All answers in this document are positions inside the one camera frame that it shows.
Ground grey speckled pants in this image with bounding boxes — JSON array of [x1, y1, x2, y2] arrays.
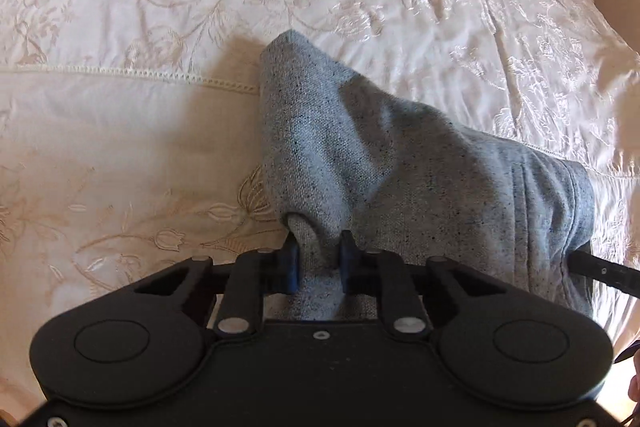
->
[[259, 30, 594, 320]]

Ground cream embroidered bedspread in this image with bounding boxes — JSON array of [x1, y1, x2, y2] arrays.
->
[[1, 0, 639, 421]]

